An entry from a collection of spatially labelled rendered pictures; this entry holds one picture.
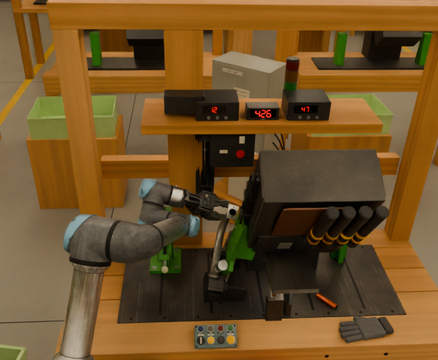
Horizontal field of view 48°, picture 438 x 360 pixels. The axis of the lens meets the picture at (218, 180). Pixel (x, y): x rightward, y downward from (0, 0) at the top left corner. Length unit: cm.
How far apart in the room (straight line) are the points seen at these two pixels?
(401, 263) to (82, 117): 148
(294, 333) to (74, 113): 116
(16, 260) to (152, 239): 244
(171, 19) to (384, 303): 134
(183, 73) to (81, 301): 90
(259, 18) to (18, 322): 232
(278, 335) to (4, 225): 272
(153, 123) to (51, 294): 186
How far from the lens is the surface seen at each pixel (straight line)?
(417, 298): 221
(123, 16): 183
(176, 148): 200
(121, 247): 136
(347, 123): 192
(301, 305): 202
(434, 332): 207
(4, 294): 353
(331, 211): 144
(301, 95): 193
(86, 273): 142
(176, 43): 184
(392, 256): 238
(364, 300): 210
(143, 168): 216
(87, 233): 139
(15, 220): 416
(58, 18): 187
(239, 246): 181
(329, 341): 192
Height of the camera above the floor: 233
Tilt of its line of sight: 32 degrees down
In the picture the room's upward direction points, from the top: 1 degrees clockwise
